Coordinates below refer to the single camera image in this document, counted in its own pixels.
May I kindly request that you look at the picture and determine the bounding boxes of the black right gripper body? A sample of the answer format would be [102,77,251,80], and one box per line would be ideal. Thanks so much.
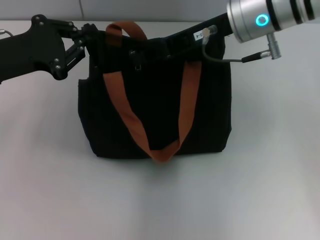
[159,13,234,60]

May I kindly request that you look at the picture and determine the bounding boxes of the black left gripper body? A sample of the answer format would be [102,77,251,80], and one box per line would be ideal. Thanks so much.
[0,14,67,85]

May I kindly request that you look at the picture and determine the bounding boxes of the silver zipper pull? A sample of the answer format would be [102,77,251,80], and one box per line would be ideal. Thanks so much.
[128,49,144,72]

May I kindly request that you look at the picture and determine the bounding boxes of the black food bag orange straps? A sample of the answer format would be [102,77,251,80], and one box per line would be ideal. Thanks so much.
[77,21,235,163]

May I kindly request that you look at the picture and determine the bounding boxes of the right gripper connector cable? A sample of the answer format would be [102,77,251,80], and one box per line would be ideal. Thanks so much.
[201,24,282,64]

